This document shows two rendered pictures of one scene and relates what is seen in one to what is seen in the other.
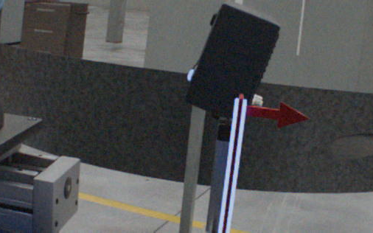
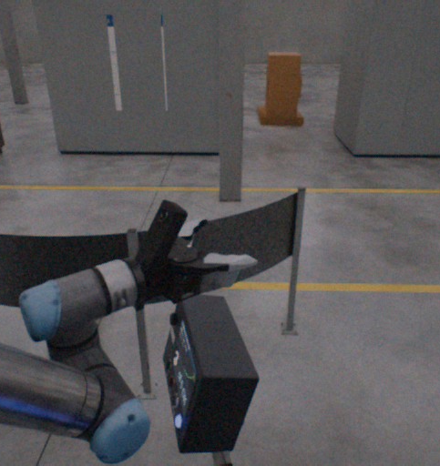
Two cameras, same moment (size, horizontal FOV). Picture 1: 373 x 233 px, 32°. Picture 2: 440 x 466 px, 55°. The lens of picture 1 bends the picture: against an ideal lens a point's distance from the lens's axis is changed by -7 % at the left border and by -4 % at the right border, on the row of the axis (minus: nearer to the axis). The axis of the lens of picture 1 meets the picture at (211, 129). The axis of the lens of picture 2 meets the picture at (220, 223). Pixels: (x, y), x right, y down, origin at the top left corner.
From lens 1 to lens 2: 83 cm
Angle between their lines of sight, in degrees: 19
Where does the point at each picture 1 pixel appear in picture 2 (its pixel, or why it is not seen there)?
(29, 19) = not seen: outside the picture
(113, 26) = (17, 91)
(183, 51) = (83, 120)
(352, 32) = (204, 86)
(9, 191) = not seen: outside the picture
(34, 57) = not seen: outside the picture
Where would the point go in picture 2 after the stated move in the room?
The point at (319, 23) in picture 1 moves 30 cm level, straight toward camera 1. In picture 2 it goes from (179, 84) to (179, 86)
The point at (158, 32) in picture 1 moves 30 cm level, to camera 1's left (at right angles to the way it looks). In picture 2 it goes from (60, 108) to (37, 109)
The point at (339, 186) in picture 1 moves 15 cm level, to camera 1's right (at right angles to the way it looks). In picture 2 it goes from (245, 275) to (271, 270)
